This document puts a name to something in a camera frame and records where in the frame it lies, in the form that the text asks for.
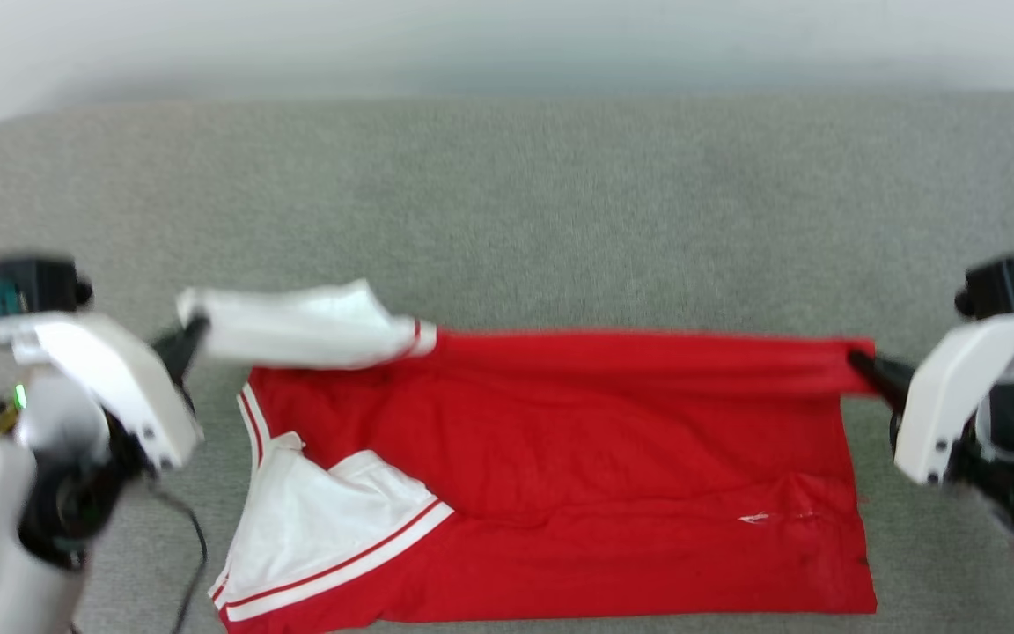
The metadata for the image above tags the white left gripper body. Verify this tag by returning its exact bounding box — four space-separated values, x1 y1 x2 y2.
0 311 205 474

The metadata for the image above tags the thin black cable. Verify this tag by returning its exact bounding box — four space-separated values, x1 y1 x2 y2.
148 483 209 634

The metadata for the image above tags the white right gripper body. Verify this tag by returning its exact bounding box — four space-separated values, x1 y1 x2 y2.
893 317 1014 487

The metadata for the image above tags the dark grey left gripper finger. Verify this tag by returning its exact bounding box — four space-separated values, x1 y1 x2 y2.
151 314 210 385

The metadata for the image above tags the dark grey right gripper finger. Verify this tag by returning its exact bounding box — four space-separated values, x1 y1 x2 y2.
847 349 915 413

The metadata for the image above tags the red and white garment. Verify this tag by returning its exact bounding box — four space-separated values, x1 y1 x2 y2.
176 280 879 634

